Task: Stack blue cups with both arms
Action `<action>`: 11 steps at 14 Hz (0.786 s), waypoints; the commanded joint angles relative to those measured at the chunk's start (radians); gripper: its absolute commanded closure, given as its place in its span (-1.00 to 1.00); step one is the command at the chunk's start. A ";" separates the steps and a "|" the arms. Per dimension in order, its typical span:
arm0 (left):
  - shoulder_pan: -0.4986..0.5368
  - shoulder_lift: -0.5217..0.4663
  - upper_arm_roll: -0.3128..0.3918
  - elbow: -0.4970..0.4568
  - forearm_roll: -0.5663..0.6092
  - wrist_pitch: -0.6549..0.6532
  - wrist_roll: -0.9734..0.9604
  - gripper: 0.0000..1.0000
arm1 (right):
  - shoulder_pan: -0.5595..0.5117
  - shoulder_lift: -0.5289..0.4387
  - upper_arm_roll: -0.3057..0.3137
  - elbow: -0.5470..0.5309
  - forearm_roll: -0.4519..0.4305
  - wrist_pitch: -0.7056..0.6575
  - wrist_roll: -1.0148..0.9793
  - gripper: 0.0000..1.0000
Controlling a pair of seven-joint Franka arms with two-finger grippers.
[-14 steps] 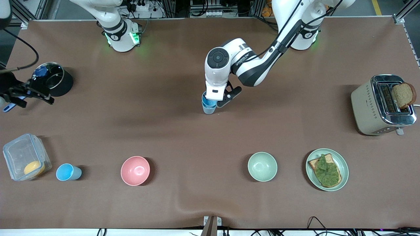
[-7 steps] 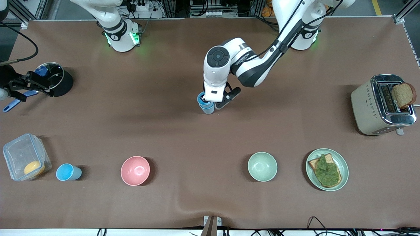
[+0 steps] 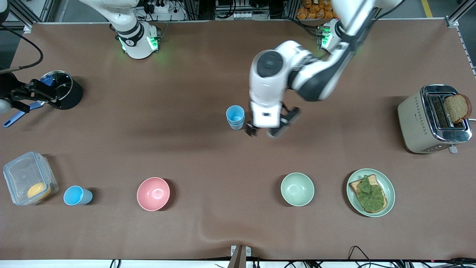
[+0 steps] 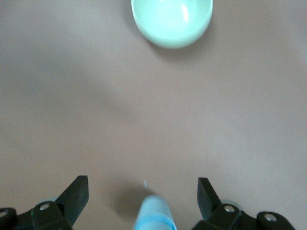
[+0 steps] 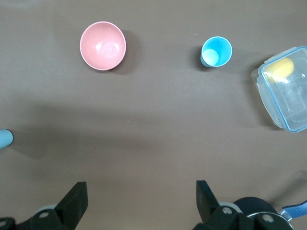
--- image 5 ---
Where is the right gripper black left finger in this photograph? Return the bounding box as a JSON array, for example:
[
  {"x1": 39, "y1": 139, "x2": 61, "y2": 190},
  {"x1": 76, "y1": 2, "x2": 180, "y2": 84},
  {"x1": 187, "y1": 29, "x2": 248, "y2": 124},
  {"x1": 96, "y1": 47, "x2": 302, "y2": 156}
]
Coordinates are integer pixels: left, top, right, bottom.
[{"x1": 31, "y1": 182, "x2": 88, "y2": 230}]

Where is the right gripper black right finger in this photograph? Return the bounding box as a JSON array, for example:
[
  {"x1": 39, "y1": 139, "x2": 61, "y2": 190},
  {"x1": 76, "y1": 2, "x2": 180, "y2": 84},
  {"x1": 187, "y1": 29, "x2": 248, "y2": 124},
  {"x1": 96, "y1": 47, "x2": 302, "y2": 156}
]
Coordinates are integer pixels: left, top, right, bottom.
[{"x1": 193, "y1": 180, "x2": 255, "y2": 230}]

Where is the blue paper cup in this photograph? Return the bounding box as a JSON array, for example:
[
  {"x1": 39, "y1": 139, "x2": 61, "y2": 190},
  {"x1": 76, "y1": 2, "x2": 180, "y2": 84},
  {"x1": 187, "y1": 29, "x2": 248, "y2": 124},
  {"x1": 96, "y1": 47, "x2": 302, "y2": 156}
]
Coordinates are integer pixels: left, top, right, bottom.
[
  {"x1": 200, "y1": 36, "x2": 233, "y2": 69},
  {"x1": 0, "y1": 128, "x2": 14, "y2": 150}
]

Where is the clear plastic food container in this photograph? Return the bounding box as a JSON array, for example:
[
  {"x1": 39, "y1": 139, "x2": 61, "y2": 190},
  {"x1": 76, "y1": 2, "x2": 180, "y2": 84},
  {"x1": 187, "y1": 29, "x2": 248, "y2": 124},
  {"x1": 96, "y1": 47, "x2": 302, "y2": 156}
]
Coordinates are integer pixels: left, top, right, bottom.
[{"x1": 251, "y1": 46, "x2": 307, "y2": 133}]

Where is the yellow sponge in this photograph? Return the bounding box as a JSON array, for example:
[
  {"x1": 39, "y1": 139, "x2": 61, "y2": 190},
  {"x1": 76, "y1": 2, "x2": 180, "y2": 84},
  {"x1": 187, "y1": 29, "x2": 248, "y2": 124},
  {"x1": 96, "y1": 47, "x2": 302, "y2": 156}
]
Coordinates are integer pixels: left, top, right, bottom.
[{"x1": 263, "y1": 57, "x2": 295, "y2": 84}]

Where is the pink bowl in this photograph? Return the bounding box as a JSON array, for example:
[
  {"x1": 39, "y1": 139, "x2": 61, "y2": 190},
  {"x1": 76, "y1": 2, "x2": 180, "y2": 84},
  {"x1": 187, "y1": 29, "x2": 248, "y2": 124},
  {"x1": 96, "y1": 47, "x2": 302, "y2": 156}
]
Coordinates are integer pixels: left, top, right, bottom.
[{"x1": 79, "y1": 21, "x2": 127, "y2": 71}]

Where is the black pot with blue handle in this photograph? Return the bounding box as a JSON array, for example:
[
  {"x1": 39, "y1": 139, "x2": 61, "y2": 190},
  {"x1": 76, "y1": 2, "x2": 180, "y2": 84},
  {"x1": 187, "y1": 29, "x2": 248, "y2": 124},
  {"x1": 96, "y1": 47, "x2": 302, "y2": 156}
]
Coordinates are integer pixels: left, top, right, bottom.
[{"x1": 234, "y1": 196, "x2": 307, "y2": 230}]

